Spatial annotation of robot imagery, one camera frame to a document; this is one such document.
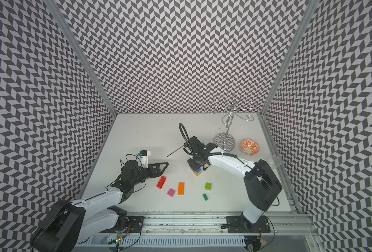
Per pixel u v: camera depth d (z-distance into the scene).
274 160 0.96
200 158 0.61
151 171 0.74
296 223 0.74
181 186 0.83
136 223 0.71
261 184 0.44
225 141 0.99
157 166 0.74
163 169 0.76
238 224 0.72
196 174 0.87
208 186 0.83
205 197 0.80
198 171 0.84
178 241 0.68
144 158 0.77
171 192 0.81
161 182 0.83
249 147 0.97
